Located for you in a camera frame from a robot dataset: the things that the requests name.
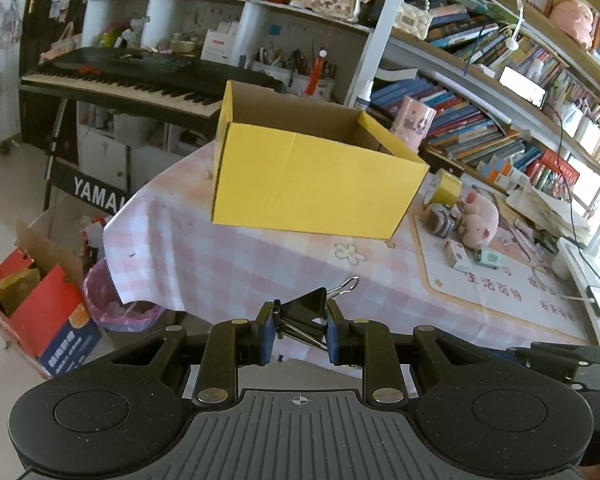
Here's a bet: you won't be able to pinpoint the red cardboard box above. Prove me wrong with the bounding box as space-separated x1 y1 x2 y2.
0 222 103 378

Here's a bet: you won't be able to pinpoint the pink checked cloth desktop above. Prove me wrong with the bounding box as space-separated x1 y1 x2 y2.
102 137 600 352

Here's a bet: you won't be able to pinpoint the white quilted pearl bag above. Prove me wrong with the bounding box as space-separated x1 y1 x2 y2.
392 0 434 39

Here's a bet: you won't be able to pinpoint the white desk lamp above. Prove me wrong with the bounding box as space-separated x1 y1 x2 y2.
499 0 549 109

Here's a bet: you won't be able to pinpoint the pink plush pig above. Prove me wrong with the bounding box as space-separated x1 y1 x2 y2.
452 192 501 251

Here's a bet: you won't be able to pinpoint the black keyboard stand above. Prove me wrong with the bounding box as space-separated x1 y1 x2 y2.
42 95 136 217

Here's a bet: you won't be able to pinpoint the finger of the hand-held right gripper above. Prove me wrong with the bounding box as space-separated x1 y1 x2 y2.
507 341 600 388

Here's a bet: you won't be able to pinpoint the pile of loose papers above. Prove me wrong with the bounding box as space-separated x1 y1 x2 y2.
505 180 593 248

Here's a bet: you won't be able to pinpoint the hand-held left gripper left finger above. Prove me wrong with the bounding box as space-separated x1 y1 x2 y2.
111 302 281 409

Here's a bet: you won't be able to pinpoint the small white box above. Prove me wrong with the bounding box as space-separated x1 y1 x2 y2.
444 240 472 273

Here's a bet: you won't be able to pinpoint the pen holder cups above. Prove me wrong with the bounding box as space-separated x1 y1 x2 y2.
252 46 339 101

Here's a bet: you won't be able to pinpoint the pink cartoon humidifier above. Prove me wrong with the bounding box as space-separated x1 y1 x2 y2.
391 97 437 153

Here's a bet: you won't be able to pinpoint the black binder clip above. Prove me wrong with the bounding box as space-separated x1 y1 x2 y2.
272 276 359 352

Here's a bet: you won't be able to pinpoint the pink plush toy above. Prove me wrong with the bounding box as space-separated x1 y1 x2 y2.
549 0 595 48

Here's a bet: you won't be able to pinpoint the white shelf post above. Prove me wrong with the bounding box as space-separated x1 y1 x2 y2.
345 0 417 111

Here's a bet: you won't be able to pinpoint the white cubby shelf unit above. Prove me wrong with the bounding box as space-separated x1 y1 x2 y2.
82 0 376 111

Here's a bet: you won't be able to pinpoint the black piano keyboard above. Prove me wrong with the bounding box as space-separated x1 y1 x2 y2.
19 47 286 121

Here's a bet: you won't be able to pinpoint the pink trash bag bin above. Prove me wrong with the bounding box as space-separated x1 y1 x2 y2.
83 259 166 333

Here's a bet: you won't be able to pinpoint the white drawer cabinet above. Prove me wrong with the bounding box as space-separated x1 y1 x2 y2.
77 105 207 177

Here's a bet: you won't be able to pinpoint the white power strip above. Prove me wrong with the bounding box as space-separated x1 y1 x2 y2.
552 237 600 316

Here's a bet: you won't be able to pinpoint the yellow tape roll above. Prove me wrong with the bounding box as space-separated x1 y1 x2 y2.
422 169 463 209

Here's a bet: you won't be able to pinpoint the black door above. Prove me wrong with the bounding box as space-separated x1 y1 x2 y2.
20 0 137 77

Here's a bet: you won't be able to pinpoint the grey tape dispenser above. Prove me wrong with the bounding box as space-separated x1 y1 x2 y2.
424 206 462 239

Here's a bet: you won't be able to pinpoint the hanging wall bags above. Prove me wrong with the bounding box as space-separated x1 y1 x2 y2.
0 0 24 50

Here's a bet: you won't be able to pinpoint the white red label box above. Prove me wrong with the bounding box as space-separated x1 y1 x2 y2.
200 29 241 64

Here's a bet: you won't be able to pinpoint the row of dark books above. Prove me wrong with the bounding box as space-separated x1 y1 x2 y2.
425 5 567 77

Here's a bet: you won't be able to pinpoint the row of colourful books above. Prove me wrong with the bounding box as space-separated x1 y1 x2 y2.
370 77 581 192

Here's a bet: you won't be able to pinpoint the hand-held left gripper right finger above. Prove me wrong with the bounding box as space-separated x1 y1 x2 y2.
325 302 498 407

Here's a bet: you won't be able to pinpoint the yellow cardboard box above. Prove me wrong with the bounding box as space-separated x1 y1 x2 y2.
210 80 431 240

